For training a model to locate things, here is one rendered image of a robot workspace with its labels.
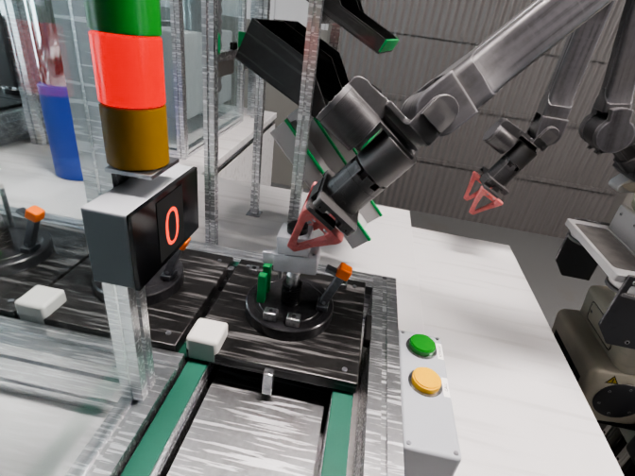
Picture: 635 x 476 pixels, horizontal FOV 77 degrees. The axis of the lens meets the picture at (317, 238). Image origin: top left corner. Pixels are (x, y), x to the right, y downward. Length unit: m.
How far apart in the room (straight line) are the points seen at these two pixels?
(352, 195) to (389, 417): 0.29
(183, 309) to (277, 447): 0.25
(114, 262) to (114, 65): 0.15
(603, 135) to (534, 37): 0.59
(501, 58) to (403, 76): 2.79
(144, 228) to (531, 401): 0.69
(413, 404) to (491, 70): 0.42
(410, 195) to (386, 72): 1.02
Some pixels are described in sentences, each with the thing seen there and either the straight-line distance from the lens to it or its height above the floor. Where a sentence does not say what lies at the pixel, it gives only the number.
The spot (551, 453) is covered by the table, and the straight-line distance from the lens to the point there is 0.77.
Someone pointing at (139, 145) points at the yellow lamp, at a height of 1.28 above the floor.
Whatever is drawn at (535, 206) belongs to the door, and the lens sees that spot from 3.76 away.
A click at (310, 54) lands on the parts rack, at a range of 0.70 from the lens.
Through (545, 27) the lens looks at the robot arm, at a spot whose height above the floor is 1.41.
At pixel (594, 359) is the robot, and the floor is 0.80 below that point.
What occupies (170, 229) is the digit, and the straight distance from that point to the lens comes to 0.39.
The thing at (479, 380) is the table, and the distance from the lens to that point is 0.81.
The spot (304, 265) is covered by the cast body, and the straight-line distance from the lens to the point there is 0.57.
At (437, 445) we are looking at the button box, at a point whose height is 0.96.
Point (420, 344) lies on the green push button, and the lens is 0.65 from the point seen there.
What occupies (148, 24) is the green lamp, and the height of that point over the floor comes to 1.37.
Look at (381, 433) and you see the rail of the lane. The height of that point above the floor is 0.95.
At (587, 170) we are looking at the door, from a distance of 3.77.
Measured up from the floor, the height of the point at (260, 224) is 0.86.
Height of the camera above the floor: 1.39
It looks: 29 degrees down
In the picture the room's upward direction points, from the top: 8 degrees clockwise
